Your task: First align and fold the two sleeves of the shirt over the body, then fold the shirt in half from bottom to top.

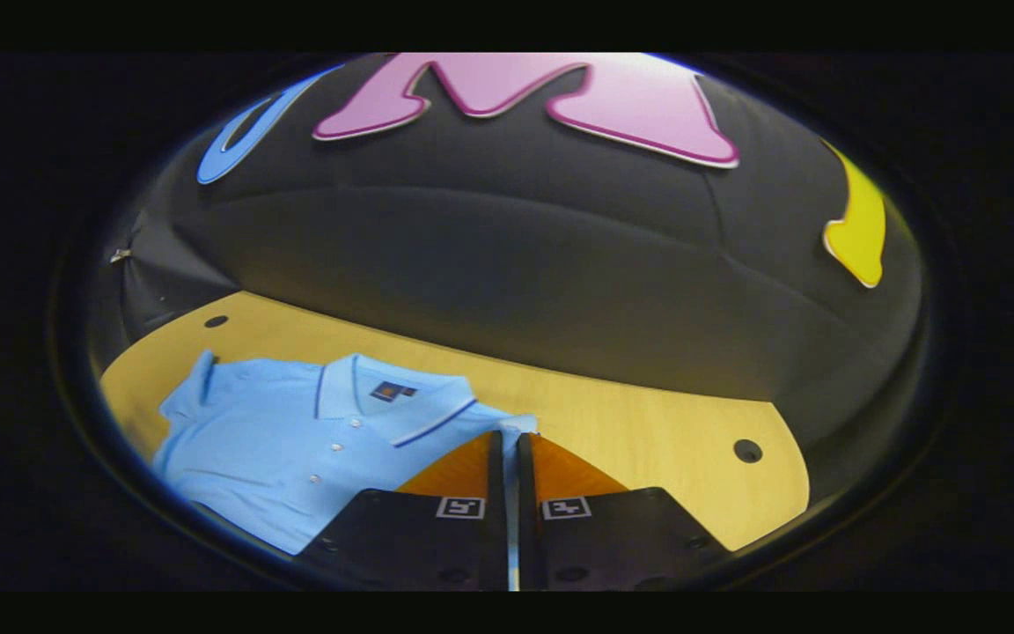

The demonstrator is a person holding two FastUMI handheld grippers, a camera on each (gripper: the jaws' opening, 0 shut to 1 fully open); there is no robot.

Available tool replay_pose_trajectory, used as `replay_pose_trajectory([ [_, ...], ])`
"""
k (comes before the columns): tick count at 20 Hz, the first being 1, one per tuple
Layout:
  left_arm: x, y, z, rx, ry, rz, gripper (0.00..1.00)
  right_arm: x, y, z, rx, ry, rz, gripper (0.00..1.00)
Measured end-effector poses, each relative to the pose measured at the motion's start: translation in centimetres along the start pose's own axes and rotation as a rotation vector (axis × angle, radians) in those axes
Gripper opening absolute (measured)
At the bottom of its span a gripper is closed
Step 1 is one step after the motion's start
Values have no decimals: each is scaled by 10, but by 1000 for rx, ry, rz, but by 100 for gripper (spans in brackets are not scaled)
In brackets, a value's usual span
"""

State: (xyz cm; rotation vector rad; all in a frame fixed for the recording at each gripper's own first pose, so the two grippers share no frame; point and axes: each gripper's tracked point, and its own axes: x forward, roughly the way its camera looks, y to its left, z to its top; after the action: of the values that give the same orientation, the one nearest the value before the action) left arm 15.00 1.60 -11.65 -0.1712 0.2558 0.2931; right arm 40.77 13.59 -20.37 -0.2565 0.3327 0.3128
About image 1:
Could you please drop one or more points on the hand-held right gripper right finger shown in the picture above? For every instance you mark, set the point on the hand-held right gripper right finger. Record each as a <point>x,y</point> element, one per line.
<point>529,528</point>

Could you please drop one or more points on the black backdrop cloth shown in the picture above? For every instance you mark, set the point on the black backdrop cloth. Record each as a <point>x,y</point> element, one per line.
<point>516,264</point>

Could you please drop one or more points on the light blue T-shirt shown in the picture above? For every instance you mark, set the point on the light blue T-shirt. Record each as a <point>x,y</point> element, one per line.
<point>278,440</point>

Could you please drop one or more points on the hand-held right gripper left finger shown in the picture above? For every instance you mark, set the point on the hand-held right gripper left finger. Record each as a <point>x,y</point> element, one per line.
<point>496,528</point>

